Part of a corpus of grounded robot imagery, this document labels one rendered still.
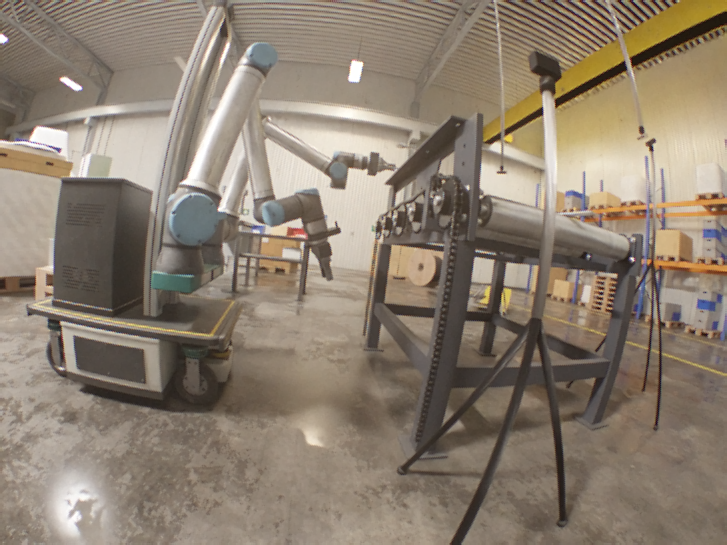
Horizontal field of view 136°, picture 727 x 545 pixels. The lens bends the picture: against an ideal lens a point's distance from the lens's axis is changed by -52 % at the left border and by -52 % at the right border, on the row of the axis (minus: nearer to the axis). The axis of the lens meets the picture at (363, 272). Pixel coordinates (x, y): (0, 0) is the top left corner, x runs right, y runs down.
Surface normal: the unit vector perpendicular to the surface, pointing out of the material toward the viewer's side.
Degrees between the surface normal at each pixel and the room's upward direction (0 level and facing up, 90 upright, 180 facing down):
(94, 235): 90
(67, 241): 90
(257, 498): 0
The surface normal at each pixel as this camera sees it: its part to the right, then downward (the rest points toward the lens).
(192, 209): 0.62, 0.22
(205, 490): 0.13, -0.99
